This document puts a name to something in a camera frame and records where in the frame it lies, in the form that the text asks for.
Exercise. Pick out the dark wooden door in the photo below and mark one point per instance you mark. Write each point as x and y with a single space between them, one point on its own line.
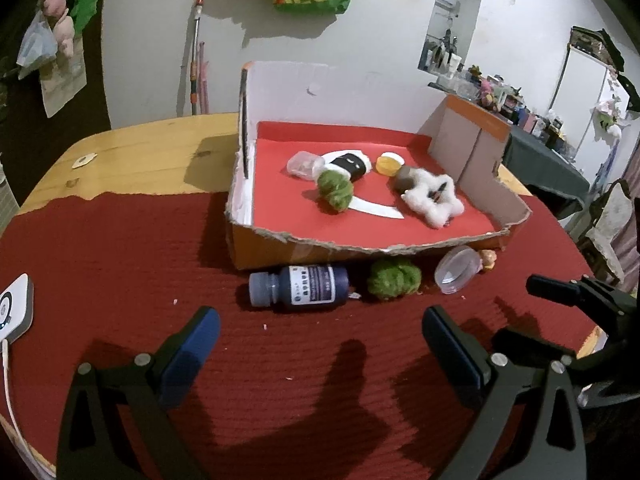
30 142

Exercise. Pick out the green plush hanging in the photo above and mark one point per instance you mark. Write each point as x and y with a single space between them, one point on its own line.
82 13

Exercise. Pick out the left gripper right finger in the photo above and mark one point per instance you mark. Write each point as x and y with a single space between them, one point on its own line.
492 384

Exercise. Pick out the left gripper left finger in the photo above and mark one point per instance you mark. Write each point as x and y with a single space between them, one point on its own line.
93 443

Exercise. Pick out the dark blue ink bottle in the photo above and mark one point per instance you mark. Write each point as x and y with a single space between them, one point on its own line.
299 287

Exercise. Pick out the white refrigerator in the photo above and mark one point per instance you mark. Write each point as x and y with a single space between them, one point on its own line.
591 104

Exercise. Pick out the metal pole with orange tip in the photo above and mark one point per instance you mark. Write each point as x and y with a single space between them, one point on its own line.
198 78

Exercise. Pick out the clear small plastic container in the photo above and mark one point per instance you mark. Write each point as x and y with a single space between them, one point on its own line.
305 165

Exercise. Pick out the yellow bottle cap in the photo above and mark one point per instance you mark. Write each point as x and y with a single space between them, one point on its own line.
388 164

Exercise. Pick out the dark green covered side table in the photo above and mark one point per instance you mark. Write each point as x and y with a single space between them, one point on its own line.
544 173

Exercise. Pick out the white wireless charger pad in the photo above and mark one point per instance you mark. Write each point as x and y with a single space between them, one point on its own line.
17 308

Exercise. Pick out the open cardboard box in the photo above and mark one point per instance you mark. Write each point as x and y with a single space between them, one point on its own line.
286 107

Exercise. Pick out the yellow small figurine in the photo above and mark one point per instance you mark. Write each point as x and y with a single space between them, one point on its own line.
488 259

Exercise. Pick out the clear plastic bag hanging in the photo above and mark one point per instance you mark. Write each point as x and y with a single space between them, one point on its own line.
38 46

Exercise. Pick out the clear round plastic lid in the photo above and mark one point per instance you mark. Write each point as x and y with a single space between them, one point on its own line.
456 269

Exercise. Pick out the pink plush toy hanging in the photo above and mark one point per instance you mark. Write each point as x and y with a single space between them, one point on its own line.
58 15

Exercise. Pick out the red table mat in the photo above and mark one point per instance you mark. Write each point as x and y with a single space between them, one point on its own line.
349 393

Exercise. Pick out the green fuzzy ball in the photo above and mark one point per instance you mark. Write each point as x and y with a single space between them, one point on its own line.
391 279
335 189

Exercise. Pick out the black white plush roll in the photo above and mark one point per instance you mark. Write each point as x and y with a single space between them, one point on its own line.
353 164

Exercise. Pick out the brown paper bag hanging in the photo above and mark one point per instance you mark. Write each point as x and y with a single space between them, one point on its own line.
61 80

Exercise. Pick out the white fluffy star plush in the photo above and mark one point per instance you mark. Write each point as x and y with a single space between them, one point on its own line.
433 198

